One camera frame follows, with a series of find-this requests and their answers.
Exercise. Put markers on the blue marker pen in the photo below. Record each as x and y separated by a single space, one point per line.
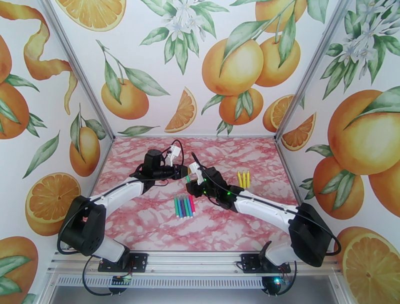
189 207
179 206

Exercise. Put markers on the purple marker pen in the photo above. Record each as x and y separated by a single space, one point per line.
182 207

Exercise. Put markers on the yellow marker pen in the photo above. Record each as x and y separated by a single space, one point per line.
239 179
244 179
248 179

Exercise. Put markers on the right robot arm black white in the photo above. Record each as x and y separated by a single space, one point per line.
309 234

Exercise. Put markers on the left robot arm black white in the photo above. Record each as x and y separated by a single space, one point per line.
82 229

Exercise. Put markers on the small circuit board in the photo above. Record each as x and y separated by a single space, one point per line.
122 280
282 281

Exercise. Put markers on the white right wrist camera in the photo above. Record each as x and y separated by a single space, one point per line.
194 171

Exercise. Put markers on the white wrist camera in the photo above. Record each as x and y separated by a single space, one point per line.
173 154
194 171

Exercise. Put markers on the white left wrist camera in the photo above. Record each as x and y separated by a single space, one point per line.
173 154

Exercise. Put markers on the aluminium back rail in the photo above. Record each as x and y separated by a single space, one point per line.
193 136

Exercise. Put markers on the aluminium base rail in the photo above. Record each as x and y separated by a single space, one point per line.
193 262

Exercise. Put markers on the black round mount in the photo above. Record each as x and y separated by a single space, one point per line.
270 287
118 289

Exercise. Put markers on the aluminium frame post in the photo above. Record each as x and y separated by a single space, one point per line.
82 75
309 75

